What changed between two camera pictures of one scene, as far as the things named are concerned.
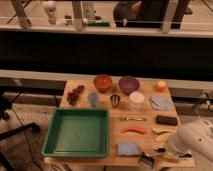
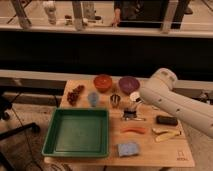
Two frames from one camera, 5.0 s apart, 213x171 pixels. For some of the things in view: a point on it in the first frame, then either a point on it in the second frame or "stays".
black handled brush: [148, 160] → [130, 112]
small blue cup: [93, 98] stays
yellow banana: [164, 136] stays
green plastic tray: [78, 132] stays
